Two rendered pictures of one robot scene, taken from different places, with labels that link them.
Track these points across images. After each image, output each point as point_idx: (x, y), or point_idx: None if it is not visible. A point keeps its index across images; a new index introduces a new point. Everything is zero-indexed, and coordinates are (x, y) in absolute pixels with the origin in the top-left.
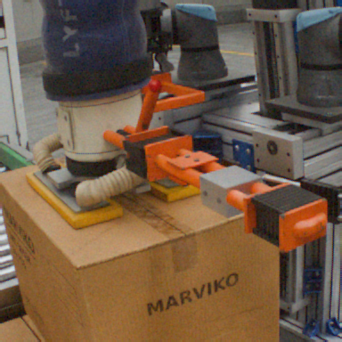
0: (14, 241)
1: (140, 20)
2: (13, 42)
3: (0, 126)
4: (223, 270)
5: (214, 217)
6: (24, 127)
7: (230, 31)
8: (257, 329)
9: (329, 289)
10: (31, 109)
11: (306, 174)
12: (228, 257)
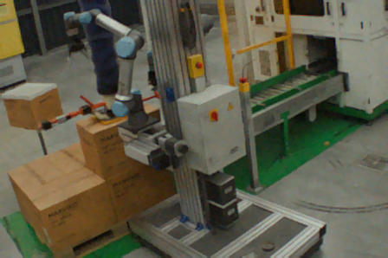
0: None
1: (104, 78)
2: (366, 39)
3: (358, 82)
4: (88, 140)
5: (89, 128)
6: (368, 89)
7: None
8: (97, 163)
9: (181, 201)
10: None
11: (122, 138)
12: (88, 138)
